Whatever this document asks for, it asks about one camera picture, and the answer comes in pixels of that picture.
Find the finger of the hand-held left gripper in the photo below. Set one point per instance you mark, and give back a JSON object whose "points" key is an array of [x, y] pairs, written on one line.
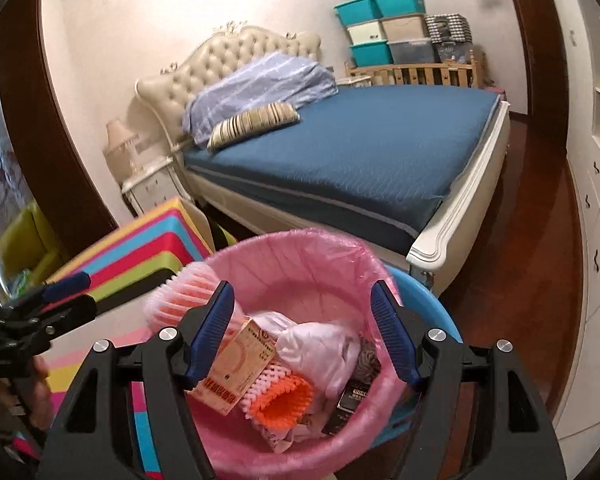
{"points": [[65, 287], [72, 312]]}

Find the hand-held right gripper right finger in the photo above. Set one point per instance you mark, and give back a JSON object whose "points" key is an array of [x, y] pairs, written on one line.
{"points": [[387, 330]]}

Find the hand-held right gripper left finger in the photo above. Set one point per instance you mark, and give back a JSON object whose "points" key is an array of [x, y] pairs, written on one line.
{"points": [[215, 320]]}

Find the yellow cardboard box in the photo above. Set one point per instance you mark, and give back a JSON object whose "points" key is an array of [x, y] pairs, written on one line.
{"points": [[240, 360]]}

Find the black cardboard box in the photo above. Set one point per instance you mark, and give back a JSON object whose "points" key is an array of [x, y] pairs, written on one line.
{"points": [[350, 402]]}

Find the bin with pink bag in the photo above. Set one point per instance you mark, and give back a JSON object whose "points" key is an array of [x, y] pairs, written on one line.
{"points": [[305, 265]]}

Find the person's left hand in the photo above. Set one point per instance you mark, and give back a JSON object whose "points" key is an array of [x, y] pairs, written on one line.
{"points": [[42, 395]]}

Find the grey patterned wrapper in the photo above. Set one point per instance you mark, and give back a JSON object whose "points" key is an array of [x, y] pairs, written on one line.
{"points": [[369, 357]]}

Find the pale pink foam net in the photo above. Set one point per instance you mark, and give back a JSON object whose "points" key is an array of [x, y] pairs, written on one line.
{"points": [[180, 295]]}

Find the yellow leather armchair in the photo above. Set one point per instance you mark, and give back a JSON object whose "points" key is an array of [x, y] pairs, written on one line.
{"points": [[25, 240]]}

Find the white crumpled plastic bag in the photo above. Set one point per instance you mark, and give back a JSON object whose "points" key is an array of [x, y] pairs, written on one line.
{"points": [[315, 350]]}

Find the orange and pink foam net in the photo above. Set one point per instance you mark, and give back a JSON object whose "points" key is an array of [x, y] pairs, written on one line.
{"points": [[280, 400]]}

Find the white nightstand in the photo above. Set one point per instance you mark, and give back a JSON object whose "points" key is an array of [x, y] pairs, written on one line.
{"points": [[150, 190]]}

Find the cream table lamp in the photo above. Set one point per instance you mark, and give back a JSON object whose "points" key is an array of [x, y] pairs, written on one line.
{"points": [[117, 145]]}

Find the striped beige pillow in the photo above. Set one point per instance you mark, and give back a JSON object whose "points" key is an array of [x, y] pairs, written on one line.
{"points": [[255, 122]]}

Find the white drawer cabinet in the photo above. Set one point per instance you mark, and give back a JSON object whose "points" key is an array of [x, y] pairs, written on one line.
{"points": [[595, 220]]}

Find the cream bed with tufted headboard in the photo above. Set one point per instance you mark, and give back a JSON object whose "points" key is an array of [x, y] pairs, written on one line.
{"points": [[230, 55]]}

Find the teal storage box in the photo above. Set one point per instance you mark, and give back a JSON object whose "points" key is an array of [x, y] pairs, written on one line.
{"points": [[357, 12], [370, 54], [400, 2]]}

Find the grey clear storage box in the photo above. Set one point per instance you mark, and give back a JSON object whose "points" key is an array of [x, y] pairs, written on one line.
{"points": [[412, 51]]}

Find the dark storage bag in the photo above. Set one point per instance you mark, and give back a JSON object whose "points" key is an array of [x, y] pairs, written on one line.
{"points": [[454, 51]]}

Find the cream storage box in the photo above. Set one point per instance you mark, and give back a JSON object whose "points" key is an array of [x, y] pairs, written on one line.
{"points": [[366, 34]]}

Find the beige storage box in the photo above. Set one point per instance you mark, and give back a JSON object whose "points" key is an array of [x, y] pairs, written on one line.
{"points": [[405, 27]]}

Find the checkered storage bag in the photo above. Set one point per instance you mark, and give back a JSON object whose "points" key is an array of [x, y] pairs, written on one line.
{"points": [[447, 27]]}

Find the brown wooden door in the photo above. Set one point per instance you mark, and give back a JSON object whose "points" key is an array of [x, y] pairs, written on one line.
{"points": [[535, 35]]}

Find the brown wooden door frame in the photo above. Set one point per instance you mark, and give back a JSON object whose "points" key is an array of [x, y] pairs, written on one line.
{"points": [[45, 150]]}

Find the wooden crib rail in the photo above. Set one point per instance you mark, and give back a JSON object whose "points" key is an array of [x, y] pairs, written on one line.
{"points": [[415, 74]]}

